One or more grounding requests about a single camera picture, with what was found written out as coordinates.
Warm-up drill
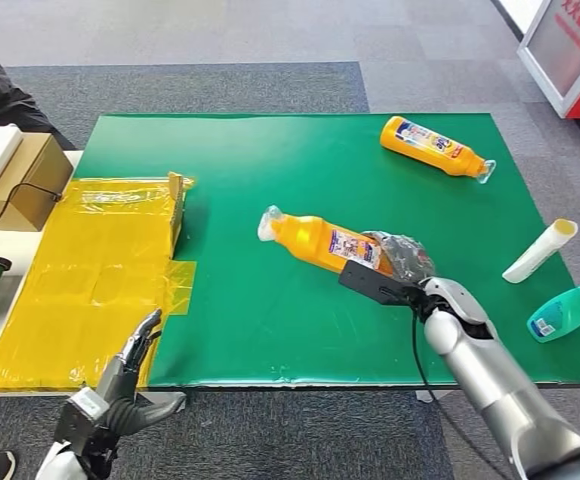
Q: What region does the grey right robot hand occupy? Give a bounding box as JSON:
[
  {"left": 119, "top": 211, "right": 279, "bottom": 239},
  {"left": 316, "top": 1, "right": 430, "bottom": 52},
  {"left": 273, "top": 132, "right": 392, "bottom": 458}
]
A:
[{"left": 363, "top": 229, "right": 437, "bottom": 286}]

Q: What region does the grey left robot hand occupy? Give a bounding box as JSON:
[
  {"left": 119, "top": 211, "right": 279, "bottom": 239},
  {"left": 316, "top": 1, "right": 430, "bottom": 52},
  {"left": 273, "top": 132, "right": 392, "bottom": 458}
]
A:
[{"left": 95, "top": 308, "right": 187, "bottom": 440}]

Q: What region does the orange bottle with white label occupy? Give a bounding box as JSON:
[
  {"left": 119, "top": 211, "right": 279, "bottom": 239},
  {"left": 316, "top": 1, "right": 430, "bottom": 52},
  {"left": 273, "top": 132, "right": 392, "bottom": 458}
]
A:
[{"left": 257, "top": 204, "right": 396, "bottom": 277}]

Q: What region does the orange bottle with blue label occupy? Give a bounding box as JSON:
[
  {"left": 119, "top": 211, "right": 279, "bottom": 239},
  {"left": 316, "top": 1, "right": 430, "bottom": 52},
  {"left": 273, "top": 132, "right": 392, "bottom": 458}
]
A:
[{"left": 379, "top": 115, "right": 498, "bottom": 185}]

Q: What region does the white tube bottle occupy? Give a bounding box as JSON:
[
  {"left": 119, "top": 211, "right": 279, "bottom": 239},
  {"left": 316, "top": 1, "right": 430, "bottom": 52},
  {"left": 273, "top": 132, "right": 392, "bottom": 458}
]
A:
[{"left": 501, "top": 218, "right": 579, "bottom": 285}]

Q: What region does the teal plastic bottle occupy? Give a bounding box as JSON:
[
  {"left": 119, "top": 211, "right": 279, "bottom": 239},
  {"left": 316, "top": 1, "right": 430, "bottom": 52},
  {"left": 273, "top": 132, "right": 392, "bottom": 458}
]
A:
[{"left": 526, "top": 284, "right": 580, "bottom": 344}]

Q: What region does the yellow taped cardboard box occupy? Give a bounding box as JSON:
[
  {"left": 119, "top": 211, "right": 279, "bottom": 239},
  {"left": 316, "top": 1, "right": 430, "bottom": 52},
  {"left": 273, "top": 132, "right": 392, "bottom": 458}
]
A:
[{"left": 0, "top": 172, "right": 197, "bottom": 393}]

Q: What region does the green table mat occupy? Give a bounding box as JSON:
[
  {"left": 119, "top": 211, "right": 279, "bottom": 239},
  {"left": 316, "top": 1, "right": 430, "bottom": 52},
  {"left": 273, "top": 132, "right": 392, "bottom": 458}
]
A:
[{"left": 73, "top": 113, "right": 580, "bottom": 390}]

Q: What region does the brown cardboard box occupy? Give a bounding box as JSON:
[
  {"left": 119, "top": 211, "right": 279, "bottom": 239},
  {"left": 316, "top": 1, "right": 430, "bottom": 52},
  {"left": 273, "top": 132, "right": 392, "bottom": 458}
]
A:
[{"left": 0, "top": 132, "right": 74, "bottom": 233}]

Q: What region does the red and white sign cabinet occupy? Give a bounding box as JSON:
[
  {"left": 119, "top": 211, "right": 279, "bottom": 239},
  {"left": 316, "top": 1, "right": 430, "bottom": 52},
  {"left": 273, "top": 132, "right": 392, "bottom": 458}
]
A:
[{"left": 516, "top": 0, "right": 580, "bottom": 121}]

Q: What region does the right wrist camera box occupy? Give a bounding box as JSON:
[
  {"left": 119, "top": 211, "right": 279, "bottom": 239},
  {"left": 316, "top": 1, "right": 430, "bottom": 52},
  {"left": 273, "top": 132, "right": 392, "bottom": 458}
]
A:
[{"left": 338, "top": 259, "right": 421, "bottom": 308}]

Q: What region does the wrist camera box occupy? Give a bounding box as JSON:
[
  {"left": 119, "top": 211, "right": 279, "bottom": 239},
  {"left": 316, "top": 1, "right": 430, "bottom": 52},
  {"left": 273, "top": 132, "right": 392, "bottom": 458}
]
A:
[
  {"left": 54, "top": 386, "right": 112, "bottom": 460},
  {"left": 338, "top": 259, "right": 421, "bottom": 308}
]

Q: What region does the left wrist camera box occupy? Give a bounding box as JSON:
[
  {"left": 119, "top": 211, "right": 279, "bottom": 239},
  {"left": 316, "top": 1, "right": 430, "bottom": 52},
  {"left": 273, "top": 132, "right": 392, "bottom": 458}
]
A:
[{"left": 54, "top": 386, "right": 112, "bottom": 460}]

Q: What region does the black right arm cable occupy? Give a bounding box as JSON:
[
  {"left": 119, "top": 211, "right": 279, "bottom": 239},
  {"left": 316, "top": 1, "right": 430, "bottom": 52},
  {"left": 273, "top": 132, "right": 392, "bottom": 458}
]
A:
[{"left": 411, "top": 307, "right": 513, "bottom": 480}]

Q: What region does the thin black device cable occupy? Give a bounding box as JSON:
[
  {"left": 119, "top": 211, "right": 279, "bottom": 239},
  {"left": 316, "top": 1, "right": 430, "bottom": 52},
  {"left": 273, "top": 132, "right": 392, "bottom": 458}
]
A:
[{"left": 0, "top": 182, "right": 64, "bottom": 253}]

